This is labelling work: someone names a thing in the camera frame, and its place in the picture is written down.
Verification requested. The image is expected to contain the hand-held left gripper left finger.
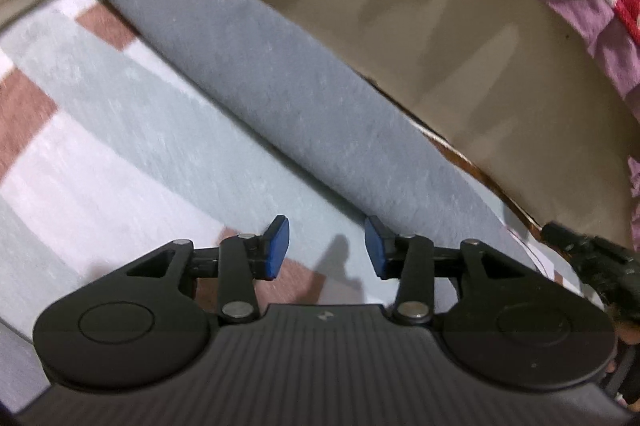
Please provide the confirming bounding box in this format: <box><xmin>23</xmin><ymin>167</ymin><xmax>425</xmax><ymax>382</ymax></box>
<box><xmin>125</xmin><ymin>215</ymin><xmax>292</xmax><ymax>324</ymax></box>

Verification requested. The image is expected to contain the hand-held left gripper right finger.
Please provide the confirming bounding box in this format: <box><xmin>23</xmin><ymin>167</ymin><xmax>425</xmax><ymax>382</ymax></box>
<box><xmin>364</xmin><ymin>215</ymin><xmax>543</xmax><ymax>326</ymax></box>

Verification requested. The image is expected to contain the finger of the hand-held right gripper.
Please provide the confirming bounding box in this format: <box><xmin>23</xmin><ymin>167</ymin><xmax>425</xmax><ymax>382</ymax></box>
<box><xmin>542</xmin><ymin>220</ymin><xmax>636</xmax><ymax>307</ymax></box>

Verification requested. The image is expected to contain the grey-blue sweater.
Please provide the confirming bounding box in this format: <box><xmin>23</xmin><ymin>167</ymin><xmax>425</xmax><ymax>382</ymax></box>
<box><xmin>89</xmin><ymin>0</ymin><xmax>553</xmax><ymax>279</ymax></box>

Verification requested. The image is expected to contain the person's right hand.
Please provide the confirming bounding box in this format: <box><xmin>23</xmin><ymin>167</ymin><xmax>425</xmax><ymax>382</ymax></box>
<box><xmin>614</xmin><ymin>320</ymin><xmax>640</xmax><ymax>347</ymax></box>

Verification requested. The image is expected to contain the striped checkered rug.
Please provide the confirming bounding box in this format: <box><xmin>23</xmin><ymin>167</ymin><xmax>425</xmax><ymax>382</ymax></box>
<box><xmin>0</xmin><ymin>0</ymin><xmax>556</xmax><ymax>417</ymax></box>

